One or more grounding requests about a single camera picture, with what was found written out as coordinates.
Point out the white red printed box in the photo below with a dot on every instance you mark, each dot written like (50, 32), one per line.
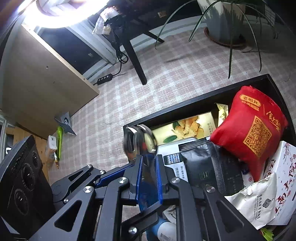
(283, 164)

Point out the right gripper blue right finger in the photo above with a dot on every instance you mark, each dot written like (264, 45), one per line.
(202, 214)

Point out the checkered pink table cloth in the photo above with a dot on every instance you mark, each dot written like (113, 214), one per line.
(177, 70)

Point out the blue white bottle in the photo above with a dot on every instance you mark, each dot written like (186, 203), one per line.
(162, 230)

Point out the white ring light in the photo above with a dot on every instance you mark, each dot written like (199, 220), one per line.
(60, 14)

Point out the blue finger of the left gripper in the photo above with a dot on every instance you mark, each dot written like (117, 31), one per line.
(102, 180)
(74, 182)

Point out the potted green plant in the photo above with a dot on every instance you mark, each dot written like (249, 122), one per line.
(224, 23)

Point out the orange pine wood panel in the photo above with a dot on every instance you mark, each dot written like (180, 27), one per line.
(31, 143)

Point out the white booklet with barcode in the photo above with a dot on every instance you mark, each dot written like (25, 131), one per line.
(171, 153)

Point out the large brown wooden board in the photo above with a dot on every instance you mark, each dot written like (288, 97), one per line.
(37, 84)

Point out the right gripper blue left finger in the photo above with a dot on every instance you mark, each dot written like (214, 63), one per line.
(96, 213)

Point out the grey foil pouch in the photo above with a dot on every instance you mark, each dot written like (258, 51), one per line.
(64, 121)

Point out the red yellow snack packet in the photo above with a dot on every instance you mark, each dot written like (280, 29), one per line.
(56, 161)

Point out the yellow fruit snack box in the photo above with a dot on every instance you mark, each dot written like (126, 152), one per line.
(199, 126)

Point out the white paper bag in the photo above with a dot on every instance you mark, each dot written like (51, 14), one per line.
(257, 201)

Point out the black storage tray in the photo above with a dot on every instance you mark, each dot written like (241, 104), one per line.
(207, 103)

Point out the black foil bag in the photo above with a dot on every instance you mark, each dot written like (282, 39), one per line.
(211, 165)

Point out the red cloth bag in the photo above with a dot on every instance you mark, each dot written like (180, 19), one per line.
(252, 130)

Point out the black power strip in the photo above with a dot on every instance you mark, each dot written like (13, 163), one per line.
(104, 79)

